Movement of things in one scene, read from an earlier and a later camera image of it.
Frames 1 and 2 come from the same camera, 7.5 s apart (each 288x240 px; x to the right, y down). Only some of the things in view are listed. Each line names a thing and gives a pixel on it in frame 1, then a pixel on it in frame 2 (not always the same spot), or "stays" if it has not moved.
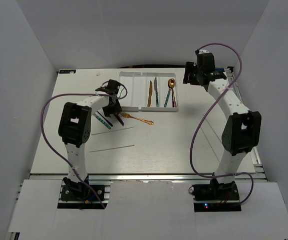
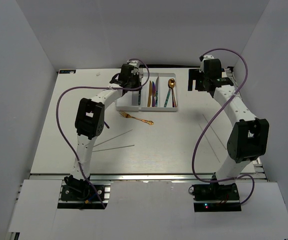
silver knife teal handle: (155, 87) stays
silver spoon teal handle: (166, 100) stays
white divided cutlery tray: (150, 91) stays
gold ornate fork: (128, 116) stays
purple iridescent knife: (119, 118) -> (154, 94)
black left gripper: (116, 109) -> (136, 75)
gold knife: (151, 90) stays
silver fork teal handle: (102, 120) -> (140, 74)
